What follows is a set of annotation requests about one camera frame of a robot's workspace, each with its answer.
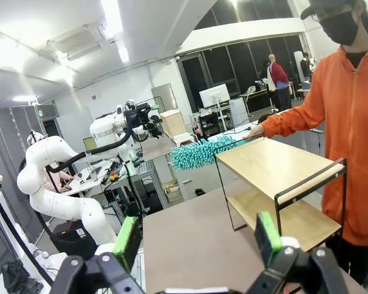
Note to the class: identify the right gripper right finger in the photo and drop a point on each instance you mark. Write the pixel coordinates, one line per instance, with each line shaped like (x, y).
(265, 235)

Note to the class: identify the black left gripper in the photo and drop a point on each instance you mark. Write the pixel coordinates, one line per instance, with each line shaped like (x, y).
(138, 119)

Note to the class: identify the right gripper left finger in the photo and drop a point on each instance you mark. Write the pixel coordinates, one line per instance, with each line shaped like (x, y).
(130, 242)

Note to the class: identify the teal microfibre duster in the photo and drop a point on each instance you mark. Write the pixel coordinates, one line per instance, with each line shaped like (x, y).
(193, 154)

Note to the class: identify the person's right forearm orange sleeve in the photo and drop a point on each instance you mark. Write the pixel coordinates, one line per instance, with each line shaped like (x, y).
(285, 122)

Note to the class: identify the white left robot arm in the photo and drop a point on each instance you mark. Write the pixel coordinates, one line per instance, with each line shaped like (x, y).
(49, 153)

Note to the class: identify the black metal wooden two-tier shelf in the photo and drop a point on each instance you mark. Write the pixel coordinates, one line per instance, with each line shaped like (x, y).
(273, 165)

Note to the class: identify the person's right hand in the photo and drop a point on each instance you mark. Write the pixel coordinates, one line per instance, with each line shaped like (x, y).
(255, 132)

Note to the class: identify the light wooden cabinet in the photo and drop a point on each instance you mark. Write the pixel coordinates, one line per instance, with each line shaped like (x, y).
(173, 122)

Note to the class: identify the grey metal panel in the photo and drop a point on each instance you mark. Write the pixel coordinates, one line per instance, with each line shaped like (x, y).
(164, 96)

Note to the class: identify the brown top table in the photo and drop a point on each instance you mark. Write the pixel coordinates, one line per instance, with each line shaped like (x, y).
(154, 150)

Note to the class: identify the white stool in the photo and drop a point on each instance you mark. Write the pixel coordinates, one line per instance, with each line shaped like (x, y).
(185, 137)

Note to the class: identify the black equipment cart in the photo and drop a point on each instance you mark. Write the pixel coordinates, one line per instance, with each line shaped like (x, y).
(208, 122)

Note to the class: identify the white monitor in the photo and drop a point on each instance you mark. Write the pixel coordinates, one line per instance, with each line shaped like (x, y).
(214, 95)

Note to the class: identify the red yellow emergency stop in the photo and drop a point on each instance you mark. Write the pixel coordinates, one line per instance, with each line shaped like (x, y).
(113, 177)

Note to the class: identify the open laptop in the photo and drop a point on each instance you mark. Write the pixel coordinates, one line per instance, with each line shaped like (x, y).
(95, 174)

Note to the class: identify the white table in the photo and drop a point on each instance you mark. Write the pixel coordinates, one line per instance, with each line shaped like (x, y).
(230, 131)

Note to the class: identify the white air purifier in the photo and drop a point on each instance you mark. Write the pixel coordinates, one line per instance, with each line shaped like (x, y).
(237, 111)

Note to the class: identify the seated person in pink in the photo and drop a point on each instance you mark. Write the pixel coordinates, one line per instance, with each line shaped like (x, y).
(53, 182)

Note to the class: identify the ceiling air conditioner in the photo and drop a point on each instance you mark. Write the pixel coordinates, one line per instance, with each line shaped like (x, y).
(75, 41)

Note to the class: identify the black stand pole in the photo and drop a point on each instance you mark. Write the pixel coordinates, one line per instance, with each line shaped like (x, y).
(18, 235)

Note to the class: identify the green exit sign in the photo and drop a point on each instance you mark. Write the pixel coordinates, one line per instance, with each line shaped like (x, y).
(40, 112)

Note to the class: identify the black plastic bag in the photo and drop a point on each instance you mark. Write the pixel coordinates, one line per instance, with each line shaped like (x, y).
(18, 275)

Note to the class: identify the person in orange hoodie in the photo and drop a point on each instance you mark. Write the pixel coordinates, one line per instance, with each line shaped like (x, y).
(349, 137)

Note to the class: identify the person in red blue jacket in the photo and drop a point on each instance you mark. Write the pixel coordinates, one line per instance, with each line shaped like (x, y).
(279, 76)

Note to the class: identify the distant person in dark clothes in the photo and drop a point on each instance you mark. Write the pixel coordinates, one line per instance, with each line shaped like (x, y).
(306, 67)

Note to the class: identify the aluminium frame table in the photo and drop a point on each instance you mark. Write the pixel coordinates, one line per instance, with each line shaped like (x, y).
(147, 174)

